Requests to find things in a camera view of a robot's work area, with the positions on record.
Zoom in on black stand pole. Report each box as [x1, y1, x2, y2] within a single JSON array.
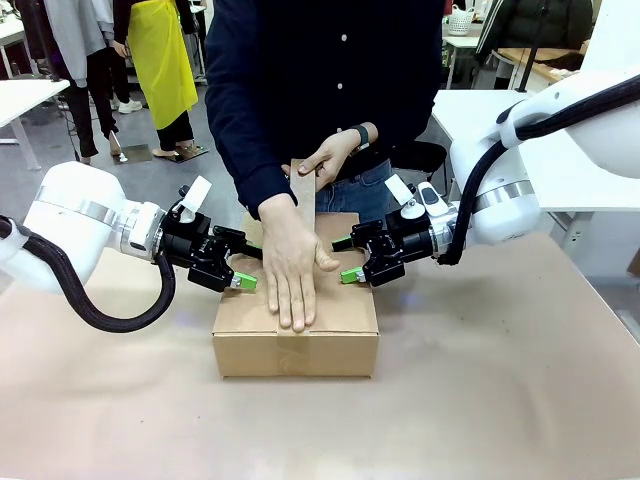
[[517, 0, 545, 94]]

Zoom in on person in yellow apron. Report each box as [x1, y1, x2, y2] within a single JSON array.
[[112, 0, 209, 161]]

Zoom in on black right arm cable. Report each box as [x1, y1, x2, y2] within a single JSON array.
[[435, 74, 640, 266]]

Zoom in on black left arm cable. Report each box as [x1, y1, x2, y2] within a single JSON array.
[[0, 214, 177, 334]]

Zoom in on person's right forearm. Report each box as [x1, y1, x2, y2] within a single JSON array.
[[207, 99, 296, 221]]

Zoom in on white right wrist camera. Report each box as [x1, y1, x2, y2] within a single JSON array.
[[383, 174, 454, 221]]

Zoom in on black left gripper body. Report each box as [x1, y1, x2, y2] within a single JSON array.
[[159, 212, 234, 294]]

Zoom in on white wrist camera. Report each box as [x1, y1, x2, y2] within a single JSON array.
[[383, 174, 454, 221], [177, 175, 214, 225]]

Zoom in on person in black jacket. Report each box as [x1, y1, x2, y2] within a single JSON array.
[[474, 0, 596, 56]]

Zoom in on wooden table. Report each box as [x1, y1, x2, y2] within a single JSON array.
[[497, 45, 589, 86]]

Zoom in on person in dark shirt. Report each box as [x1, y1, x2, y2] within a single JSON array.
[[204, 0, 446, 251]]

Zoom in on brown cardboard shipping box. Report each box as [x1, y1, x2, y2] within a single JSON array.
[[212, 212, 381, 380]]

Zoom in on person's right hand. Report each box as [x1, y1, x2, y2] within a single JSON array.
[[257, 193, 341, 334]]

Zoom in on brown packing tape strip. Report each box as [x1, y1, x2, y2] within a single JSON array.
[[276, 157, 318, 376]]

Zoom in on black wrist watch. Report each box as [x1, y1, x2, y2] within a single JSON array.
[[349, 123, 371, 151]]

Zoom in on person in grey cardigan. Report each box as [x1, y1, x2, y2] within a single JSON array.
[[42, 0, 124, 166]]

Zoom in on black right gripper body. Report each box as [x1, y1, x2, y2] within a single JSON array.
[[349, 209, 454, 289]]

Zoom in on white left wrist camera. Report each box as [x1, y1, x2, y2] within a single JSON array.
[[177, 175, 214, 225]]

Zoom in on white side table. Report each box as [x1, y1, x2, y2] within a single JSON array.
[[430, 88, 640, 251]]

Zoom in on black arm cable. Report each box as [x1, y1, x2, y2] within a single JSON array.
[[435, 74, 640, 266], [0, 214, 177, 334]]

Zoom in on person's left hand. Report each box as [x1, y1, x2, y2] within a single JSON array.
[[282, 132, 362, 191]]

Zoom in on white plastic basket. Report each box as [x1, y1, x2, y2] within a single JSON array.
[[446, 5, 476, 37]]

